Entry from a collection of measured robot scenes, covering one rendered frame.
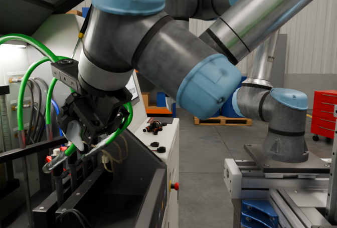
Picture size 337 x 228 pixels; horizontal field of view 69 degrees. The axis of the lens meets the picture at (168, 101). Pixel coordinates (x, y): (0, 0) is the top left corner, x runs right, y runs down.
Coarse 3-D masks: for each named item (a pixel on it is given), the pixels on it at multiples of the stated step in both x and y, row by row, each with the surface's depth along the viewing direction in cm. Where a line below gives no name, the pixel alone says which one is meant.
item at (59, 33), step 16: (64, 16) 96; (48, 32) 98; (64, 32) 97; (64, 48) 98; (80, 48) 97; (144, 112) 166; (128, 128) 127; (176, 144) 147; (176, 160) 149; (176, 176) 153; (176, 192) 155; (176, 208) 158; (176, 224) 161
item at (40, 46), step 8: (0, 40) 58; (8, 40) 57; (24, 40) 53; (32, 40) 52; (40, 48) 51; (48, 48) 51; (48, 56) 50; (56, 56) 50; (72, 144) 50; (72, 152) 52
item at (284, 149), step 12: (276, 132) 83; (288, 132) 81; (300, 132) 81; (264, 144) 88; (276, 144) 84; (288, 144) 81; (300, 144) 81; (276, 156) 82; (288, 156) 81; (300, 156) 81
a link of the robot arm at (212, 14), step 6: (198, 0) 68; (204, 0) 68; (210, 0) 66; (198, 6) 68; (204, 6) 68; (210, 6) 67; (198, 12) 70; (204, 12) 70; (210, 12) 68; (192, 18) 72; (198, 18) 73; (204, 18) 73; (210, 18) 72; (216, 18) 75
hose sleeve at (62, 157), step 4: (64, 152) 52; (56, 156) 54; (60, 156) 53; (64, 156) 52; (68, 156) 52; (52, 160) 55; (56, 160) 53; (60, 160) 53; (64, 160) 53; (48, 164) 55; (52, 164) 54; (56, 164) 54; (48, 168) 55; (52, 168) 55
